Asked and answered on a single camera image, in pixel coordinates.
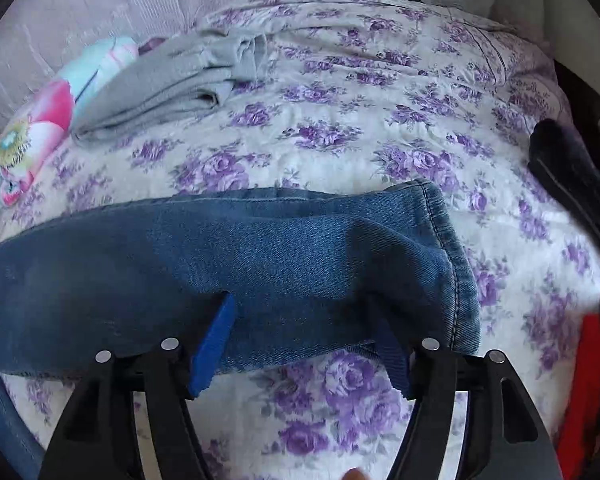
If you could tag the blue denim child jeans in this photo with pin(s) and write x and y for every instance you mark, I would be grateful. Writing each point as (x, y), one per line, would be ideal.
(307, 271)

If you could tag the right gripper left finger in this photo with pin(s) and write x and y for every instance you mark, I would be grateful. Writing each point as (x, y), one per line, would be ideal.
(96, 436)

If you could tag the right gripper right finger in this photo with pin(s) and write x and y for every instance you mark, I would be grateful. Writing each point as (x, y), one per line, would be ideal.
(504, 436)

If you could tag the red garment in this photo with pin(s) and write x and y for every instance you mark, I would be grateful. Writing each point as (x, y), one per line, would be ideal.
(577, 437)

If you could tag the folded grey garment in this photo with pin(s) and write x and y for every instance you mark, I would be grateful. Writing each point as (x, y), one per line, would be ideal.
(183, 77)

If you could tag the person right hand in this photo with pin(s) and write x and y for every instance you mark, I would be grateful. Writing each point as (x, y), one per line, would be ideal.
(355, 474)

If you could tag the purple floral bedspread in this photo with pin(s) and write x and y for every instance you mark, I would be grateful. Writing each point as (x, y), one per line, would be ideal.
(359, 95)

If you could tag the folded floral turquoise quilt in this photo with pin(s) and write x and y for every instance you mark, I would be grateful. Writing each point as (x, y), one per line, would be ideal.
(43, 123)

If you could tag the dark navy clothing pile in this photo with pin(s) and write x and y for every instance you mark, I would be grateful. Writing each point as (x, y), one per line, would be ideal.
(561, 164)

